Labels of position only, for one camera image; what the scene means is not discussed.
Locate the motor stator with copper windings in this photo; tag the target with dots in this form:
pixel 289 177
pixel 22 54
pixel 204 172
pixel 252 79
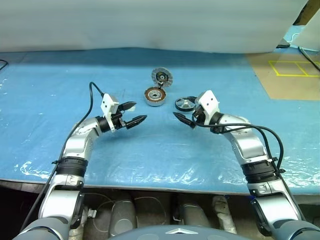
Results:
pixel 155 97

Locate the grey robot torso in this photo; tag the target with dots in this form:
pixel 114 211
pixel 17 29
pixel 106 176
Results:
pixel 162 233

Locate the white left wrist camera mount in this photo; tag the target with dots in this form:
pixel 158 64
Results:
pixel 108 101

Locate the small white connector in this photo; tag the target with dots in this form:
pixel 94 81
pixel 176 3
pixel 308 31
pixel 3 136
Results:
pixel 91 213

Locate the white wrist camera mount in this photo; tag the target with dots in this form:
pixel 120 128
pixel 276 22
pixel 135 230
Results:
pixel 108 101
pixel 208 100

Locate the blue plastic table cover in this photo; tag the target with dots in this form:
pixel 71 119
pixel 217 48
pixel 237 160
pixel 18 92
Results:
pixel 50 112

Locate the silver ribbed motor rotor disc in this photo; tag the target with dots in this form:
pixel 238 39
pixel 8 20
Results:
pixel 162 77

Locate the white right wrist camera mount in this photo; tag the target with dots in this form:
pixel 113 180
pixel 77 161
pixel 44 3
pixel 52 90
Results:
pixel 208 100

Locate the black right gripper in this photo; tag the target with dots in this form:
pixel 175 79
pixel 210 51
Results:
pixel 198 114

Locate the black round motor cover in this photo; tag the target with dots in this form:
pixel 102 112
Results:
pixel 183 104

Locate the yellow tape grid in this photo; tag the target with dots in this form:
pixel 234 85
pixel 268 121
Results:
pixel 295 74

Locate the brown cardboard sheet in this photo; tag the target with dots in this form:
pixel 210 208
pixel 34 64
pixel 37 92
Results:
pixel 287 87

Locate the flat black device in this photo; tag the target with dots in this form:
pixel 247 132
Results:
pixel 283 46

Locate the white foam backdrop sheet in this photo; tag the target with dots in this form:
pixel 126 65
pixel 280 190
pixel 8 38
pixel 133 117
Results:
pixel 125 22

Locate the white wrapped post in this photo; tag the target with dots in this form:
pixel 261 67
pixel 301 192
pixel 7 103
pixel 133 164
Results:
pixel 225 215

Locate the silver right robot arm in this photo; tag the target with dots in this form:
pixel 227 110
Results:
pixel 250 145

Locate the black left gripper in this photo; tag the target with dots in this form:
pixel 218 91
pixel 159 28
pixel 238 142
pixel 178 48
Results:
pixel 118 120

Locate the grey rounded cylinder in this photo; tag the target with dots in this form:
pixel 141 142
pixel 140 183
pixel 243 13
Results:
pixel 196 213
pixel 123 215

